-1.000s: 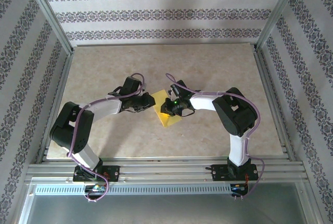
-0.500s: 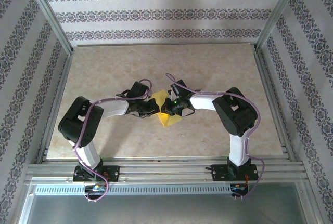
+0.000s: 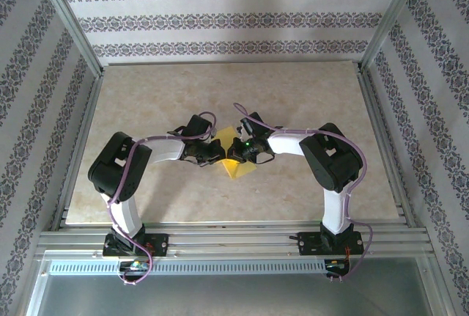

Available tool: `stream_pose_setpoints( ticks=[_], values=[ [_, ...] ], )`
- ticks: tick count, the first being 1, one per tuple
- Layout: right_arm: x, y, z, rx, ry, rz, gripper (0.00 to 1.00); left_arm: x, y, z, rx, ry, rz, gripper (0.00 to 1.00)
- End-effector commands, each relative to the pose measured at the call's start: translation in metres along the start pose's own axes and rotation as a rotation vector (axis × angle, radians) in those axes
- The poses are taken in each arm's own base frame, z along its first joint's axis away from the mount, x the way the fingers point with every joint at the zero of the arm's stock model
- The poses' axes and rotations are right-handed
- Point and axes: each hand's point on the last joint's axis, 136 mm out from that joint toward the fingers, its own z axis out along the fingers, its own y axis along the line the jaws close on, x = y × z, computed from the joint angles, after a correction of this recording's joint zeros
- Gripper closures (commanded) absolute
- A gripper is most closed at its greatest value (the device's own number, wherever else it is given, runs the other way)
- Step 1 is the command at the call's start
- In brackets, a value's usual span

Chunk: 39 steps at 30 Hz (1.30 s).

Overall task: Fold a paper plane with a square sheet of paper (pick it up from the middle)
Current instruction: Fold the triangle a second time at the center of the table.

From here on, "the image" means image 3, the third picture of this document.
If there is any yellow paper sheet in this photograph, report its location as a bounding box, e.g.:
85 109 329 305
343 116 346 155
214 125 257 181

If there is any grey metal sheet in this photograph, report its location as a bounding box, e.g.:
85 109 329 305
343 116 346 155
25 257 446 316

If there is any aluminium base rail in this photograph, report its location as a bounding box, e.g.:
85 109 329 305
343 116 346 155
34 223 435 260

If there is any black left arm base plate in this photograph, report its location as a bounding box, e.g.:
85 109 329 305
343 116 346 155
103 233 169 258

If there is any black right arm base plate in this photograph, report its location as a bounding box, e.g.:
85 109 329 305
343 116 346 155
297 231 364 257

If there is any grey slotted cable duct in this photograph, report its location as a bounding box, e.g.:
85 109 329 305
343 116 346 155
48 260 352 276

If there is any aluminium side rail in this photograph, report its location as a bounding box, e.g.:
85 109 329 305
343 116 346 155
50 73 106 232
357 70 418 229

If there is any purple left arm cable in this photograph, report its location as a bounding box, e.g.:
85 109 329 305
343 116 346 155
106 111 218 287

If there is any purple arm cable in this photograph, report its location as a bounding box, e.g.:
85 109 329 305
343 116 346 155
106 111 218 287
233 102 374 283

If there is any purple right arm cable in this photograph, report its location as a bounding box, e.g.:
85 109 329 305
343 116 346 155
233 102 374 283

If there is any aluminium frame post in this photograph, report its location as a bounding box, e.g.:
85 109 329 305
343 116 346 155
358 0 429 75
31 0 106 79

